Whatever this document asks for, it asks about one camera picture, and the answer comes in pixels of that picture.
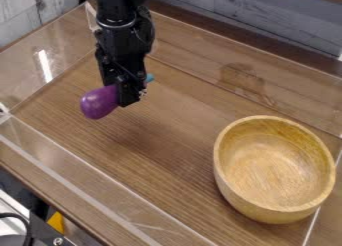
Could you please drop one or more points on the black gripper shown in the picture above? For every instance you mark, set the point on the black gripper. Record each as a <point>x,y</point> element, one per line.
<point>123,42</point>

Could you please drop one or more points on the purple toy eggplant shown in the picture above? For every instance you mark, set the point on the purple toy eggplant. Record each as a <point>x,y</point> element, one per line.
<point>100,101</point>

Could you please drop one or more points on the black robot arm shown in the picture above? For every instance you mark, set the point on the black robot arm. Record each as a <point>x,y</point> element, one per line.
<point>117,8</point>

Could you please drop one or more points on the brown wooden bowl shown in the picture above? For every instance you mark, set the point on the brown wooden bowl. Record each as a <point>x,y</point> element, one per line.
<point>273,169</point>

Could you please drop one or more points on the yellow triangular part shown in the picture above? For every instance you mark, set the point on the yellow triangular part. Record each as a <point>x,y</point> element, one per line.
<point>56,222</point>

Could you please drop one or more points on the clear acrylic corner bracket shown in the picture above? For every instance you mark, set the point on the clear acrylic corner bracket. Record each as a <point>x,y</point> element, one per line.
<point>90,17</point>

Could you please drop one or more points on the clear acrylic tray wall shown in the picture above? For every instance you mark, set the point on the clear acrylic tray wall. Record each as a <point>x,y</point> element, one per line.
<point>131,176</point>

